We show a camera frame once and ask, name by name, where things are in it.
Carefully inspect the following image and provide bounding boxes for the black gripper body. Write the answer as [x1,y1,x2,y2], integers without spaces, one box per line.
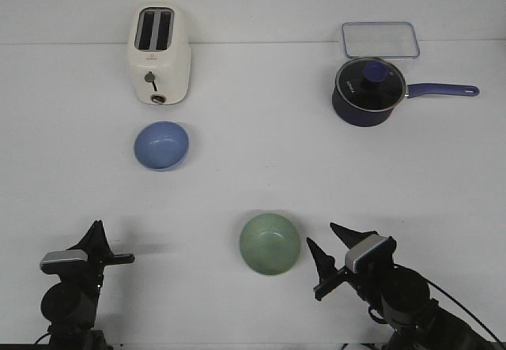
[81,246,134,287]
[313,235,398,302]

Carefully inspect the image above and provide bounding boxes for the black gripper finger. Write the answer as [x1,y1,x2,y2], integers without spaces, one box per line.
[68,220,104,252]
[306,237,337,283]
[330,223,377,249]
[100,221,113,254]

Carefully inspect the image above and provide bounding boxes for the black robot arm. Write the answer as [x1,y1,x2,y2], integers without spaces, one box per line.
[306,223,505,349]
[40,220,135,349]

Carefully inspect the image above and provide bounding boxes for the green plastic bowl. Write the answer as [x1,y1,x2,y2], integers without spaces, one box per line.
[239,213,301,276]

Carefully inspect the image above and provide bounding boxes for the blue plastic bowl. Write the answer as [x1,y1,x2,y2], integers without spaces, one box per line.
[133,121,190,172]

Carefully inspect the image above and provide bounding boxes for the dark blue saucepan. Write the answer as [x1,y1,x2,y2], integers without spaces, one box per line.
[330,58,481,128]

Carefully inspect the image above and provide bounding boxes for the glass pot lid blue knob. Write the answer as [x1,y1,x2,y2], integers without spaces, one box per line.
[335,58,406,112]

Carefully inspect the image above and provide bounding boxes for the white two-slot toaster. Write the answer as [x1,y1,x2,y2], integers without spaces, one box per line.
[126,2,191,105]

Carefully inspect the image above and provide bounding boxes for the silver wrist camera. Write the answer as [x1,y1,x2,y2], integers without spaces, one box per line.
[345,234,387,273]
[40,249,89,275]

